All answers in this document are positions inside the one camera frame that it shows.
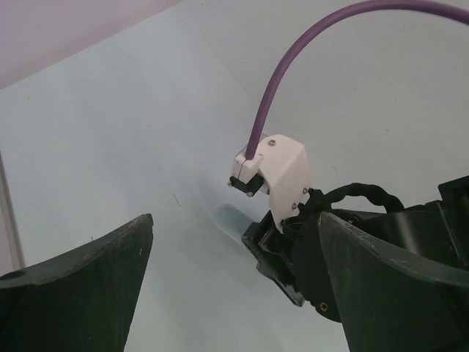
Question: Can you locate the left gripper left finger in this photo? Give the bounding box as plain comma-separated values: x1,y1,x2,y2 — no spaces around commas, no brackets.
1,214,153,351

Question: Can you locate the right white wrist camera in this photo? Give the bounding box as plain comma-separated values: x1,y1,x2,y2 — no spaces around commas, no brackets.
229,134,313,232

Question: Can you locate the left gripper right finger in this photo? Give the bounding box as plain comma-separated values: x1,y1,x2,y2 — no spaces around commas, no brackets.
318,213,468,351

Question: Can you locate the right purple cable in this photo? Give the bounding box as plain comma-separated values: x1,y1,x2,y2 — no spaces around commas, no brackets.
244,0,469,161

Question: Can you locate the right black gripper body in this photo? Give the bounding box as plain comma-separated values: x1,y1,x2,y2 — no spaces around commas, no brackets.
242,177,468,323

